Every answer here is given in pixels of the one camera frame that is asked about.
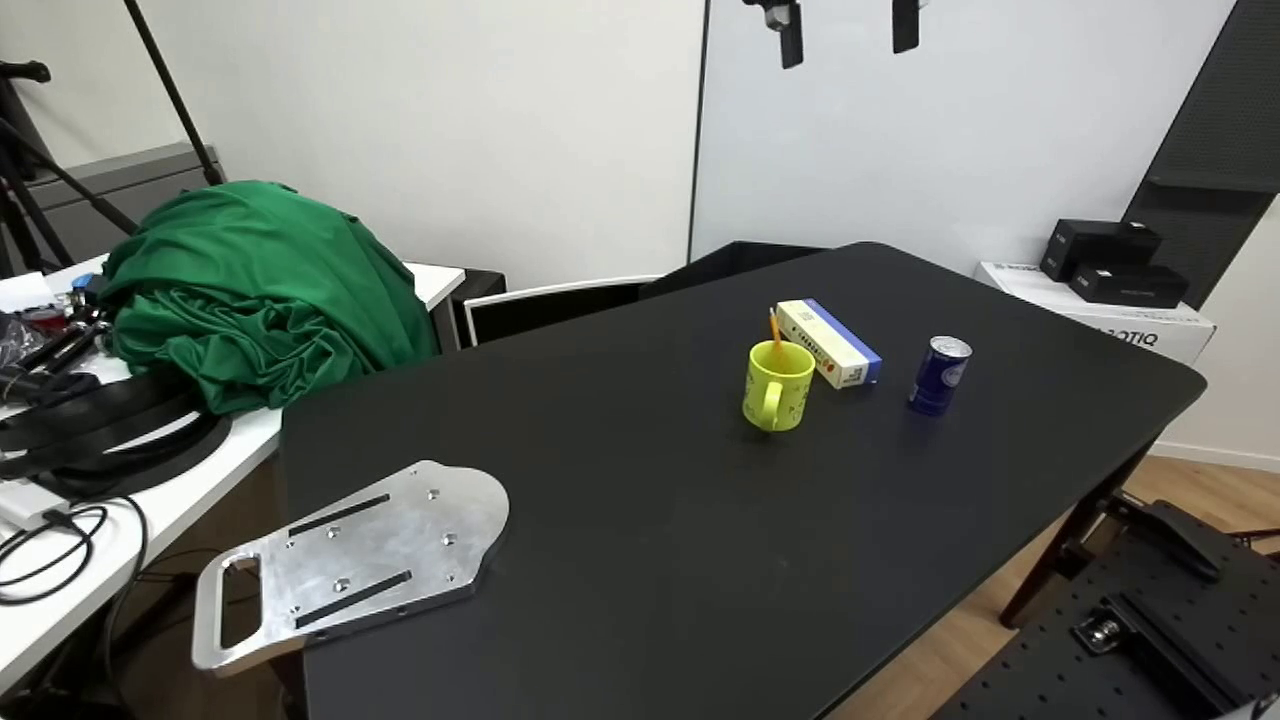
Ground black stand pole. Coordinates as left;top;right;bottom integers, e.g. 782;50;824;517
124;0;229;188

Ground silver metal mounting plate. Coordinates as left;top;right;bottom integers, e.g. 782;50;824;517
186;456;513;679

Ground black electronic device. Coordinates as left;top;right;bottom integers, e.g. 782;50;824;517
1039;217;1190;311

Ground black perforated breadboard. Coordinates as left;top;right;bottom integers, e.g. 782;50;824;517
930;497;1280;720

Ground black coiled strap bundle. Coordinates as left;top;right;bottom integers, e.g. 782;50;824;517
0;367;230;505

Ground yellow-green mug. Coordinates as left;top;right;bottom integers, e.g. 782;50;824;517
741;336;818;438

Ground blue drink can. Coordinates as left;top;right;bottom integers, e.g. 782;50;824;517
905;334;974;421

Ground thin black cable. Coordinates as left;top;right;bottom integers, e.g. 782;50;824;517
0;487;150;613

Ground dark wall panel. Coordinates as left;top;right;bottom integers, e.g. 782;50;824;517
1118;0;1280;311

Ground black framed monitor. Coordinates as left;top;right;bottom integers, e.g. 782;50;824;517
454;268;671;353

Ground white side table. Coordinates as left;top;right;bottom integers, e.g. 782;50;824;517
0;253;469;695

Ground black tripod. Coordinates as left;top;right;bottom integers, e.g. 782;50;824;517
0;56;138;278

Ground white and blue carton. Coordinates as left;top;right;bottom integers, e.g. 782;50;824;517
770;295;887;392

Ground green cloth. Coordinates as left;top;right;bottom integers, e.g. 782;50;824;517
95;177;442;421

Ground white cardboard box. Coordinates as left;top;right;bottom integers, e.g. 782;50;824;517
974;255;1219;367

